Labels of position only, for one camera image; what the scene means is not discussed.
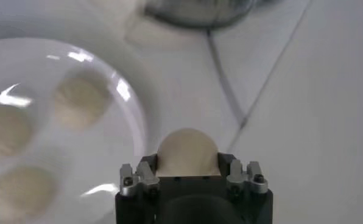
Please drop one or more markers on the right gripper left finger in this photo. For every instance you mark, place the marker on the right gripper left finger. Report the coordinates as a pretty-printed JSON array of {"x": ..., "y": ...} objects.
[{"x": 143, "y": 179}]

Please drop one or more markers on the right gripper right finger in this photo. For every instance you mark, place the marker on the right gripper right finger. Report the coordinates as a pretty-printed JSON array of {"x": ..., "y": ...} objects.
[{"x": 241, "y": 179}]

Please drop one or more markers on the white steamed baozi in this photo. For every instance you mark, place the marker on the white steamed baozi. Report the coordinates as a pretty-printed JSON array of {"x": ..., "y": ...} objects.
[
  {"x": 81, "y": 102},
  {"x": 6, "y": 131},
  {"x": 23, "y": 191},
  {"x": 187, "y": 152}
]

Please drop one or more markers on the stainless steel steamer basket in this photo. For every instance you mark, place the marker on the stainless steel steamer basket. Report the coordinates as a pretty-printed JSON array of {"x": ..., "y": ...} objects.
[{"x": 199, "y": 12}]

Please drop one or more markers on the white round plate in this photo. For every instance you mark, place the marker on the white round plate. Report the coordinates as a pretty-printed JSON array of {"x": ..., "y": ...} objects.
[{"x": 69, "y": 170}]

